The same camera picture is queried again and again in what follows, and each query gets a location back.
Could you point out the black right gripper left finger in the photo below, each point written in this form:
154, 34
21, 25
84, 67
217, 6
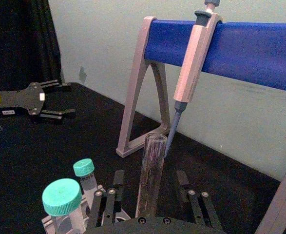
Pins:
109, 204

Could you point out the large green-capped plastic tube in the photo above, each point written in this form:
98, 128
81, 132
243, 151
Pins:
61, 197

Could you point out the clear glass test tube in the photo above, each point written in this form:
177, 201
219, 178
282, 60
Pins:
150, 175

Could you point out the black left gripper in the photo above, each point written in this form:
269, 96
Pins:
21, 100

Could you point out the small green-capped plastic tube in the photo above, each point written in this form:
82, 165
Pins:
85, 170

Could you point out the grey tube rack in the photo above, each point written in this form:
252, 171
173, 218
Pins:
89, 202

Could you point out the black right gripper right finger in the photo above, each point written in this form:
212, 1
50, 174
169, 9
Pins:
201, 207

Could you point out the grey stand with blue bar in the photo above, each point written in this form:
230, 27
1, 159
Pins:
242, 48

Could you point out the black table cloth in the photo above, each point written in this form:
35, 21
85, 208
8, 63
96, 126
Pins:
35, 151

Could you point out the black curtain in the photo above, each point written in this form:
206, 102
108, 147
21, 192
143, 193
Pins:
18, 41

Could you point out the grey pipette with blue tip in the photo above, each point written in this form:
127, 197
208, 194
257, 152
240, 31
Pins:
191, 65

